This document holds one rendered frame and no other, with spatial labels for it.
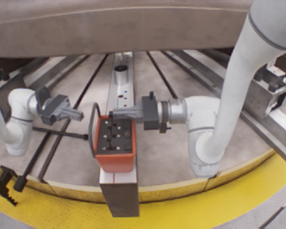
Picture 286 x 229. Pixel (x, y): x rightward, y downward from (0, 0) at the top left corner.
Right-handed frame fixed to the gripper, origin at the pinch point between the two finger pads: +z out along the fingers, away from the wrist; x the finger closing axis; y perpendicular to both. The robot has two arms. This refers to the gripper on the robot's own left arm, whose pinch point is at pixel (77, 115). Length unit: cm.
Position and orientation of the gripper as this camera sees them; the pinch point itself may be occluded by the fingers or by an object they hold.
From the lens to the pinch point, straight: 72.6
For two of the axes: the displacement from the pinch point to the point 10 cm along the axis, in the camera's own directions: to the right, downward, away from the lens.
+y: 0.1, 7.5, 6.6
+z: 9.5, 2.1, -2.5
